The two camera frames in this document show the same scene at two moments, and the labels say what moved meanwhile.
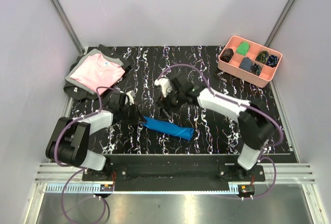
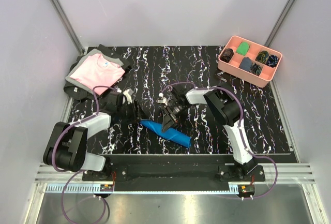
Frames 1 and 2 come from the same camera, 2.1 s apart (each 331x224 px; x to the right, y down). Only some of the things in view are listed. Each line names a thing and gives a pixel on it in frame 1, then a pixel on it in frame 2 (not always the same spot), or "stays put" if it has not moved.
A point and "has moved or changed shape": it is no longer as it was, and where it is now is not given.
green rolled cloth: [242, 48] stays put
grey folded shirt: [95, 51] stays put
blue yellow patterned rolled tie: [262, 56] stays put
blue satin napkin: [177, 131] has moved or changed shape
